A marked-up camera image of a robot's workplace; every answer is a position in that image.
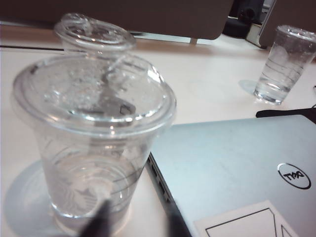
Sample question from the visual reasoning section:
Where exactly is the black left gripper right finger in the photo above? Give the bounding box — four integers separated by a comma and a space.
166, 204, 194, 237

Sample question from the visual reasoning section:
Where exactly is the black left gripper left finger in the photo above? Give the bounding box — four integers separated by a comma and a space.
80, 199, 112, 237

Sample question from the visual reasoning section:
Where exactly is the short clear plastic cup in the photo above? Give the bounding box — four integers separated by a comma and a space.
10, 55, 177, 236

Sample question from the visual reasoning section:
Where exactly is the silver Dell laptop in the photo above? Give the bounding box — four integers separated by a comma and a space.
145, 114, 316, 237

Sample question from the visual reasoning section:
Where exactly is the clear cup with white label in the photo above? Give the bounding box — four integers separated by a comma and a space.
53, 12, 137, 75

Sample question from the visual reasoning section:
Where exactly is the tall clear plastic cup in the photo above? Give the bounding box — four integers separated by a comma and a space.
253, 24, 316, 106

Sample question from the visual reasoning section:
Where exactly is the black mouse pad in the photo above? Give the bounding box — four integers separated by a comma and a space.
256, 107, 316, 119

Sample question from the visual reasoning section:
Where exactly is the wide brown desk partition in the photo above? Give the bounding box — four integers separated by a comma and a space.
0, 0, 235, 45

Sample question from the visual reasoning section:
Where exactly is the black office chair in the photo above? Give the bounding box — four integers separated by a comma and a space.
221, 0, 266, 38

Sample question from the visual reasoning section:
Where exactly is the narrow brown desk partition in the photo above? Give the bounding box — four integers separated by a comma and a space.
258, 0, 316, 49

